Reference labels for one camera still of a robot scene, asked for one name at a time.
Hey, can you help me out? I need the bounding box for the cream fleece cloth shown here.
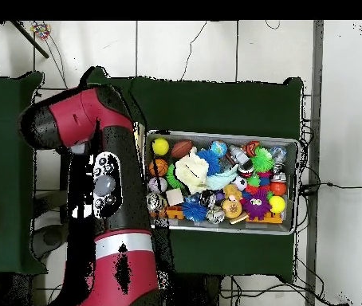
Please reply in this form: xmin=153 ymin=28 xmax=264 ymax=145
xmin=174 ymin=147 xmax=211 ymax=195

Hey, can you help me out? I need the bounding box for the crushed black red can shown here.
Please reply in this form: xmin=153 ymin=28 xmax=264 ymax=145
xmin=199 ymin=189 xmax=217 ymax=210

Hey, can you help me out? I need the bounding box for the green spiky ball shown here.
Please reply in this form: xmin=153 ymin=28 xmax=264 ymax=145
xmin=165 ymin=163 xmax=185 ymax=190

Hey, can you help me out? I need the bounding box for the brown football toy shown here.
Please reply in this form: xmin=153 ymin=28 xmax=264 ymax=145
xmin=170 ymin=139 xmax=195 ymax=159

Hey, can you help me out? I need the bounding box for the orange basketball toy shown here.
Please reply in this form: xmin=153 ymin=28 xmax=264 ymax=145
xmin=148 ymin=158 xmax=169 ymax=178

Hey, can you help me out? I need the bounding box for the yellow foam ball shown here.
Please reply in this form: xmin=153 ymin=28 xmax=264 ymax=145
xmin=151 ymin=137 xmax=171 ymax=157

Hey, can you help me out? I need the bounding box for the large blue spiky ball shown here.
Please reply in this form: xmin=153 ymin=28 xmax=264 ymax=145
xmin=196 ymin=147 xmax=222 ymax=177

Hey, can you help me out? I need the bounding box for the crushed silver can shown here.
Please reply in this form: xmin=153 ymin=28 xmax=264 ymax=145
xmin=205 ymin=206 xmax=226 ymax=225

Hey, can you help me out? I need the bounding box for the dark green table cloth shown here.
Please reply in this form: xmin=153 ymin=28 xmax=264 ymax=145
xmin=0 ymin=71 xmax=49 ymax=277
xmin=78 ymin=65 xmax=305 ymax=284

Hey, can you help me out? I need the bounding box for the purple spiky monster toy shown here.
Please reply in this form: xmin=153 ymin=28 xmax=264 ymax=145
xmin=241 ymin=189 xmax=272 ymax=222

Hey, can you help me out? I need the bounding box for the small multicoloured toy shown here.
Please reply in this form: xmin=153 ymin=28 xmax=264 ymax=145
xmin=30 ymin=22 xmax=53 ymax=41

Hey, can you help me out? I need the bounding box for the black rod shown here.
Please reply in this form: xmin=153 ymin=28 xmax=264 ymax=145
xmin=9 ymin=20 xmax=51 ymax=60

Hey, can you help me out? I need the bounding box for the wire mesh bin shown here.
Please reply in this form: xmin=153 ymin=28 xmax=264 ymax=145
xmin=142 ymin=129 xmax=300 ymax=237

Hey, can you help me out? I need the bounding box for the thin black floor cable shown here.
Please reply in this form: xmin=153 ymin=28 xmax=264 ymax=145
xmin=179 ymin=20 xmax=208 ymax=82

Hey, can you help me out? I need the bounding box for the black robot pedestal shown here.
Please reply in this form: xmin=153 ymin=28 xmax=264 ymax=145
xmin=167 ymin=273 xmax=222 ymax=306

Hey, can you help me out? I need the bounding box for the black power cable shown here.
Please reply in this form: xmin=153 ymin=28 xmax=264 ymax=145
xmin=297 ymin=181 xmax=362 ymax=197

